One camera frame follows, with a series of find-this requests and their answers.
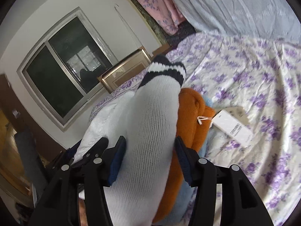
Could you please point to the orange garment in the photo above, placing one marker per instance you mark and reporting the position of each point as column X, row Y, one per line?
column 188, row 113

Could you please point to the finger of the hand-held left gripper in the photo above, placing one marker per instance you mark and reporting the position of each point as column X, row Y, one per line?
column 94, row 149

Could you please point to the white flat box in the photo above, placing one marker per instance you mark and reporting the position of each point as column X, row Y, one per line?
column 232, row 124

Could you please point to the white fluffy garment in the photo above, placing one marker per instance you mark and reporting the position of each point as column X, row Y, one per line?
column 105, row 122

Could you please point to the white light switch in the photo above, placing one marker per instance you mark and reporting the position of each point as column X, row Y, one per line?
column 16, row 113

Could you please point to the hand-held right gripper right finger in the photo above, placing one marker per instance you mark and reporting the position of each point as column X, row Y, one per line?
column 183, row 162

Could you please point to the purple floral bedsheet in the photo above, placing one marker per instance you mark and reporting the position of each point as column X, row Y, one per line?
column 247, row 75

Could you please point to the white lace cover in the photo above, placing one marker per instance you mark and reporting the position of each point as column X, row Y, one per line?
column 235, row 4

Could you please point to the white sweater with navy trim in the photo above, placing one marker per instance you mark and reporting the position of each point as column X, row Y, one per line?
column 152, row 122

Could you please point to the aluminium framed window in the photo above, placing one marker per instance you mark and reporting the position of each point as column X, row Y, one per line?
column 63, row 75

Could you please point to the white garment tag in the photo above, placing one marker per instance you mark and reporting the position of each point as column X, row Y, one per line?
column 199, row 120

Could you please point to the pink floral quilt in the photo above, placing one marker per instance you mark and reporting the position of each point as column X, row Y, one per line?
column 160, row 4

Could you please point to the light blue garment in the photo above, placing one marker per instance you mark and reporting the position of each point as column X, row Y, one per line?
column 185, row 204

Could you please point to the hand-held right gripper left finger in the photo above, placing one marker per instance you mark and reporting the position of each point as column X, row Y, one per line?
column 117, row 162

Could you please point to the wooden door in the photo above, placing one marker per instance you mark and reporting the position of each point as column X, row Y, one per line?
column 9, row 160

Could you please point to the black patterned cloth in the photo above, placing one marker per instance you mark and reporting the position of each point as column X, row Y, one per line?
column 183, row 33

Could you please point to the dark green patterned cloth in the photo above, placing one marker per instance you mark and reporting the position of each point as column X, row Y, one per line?
column 150, row 21

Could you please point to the golden wooden headboard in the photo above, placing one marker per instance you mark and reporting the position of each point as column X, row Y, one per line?
column 124, row 70

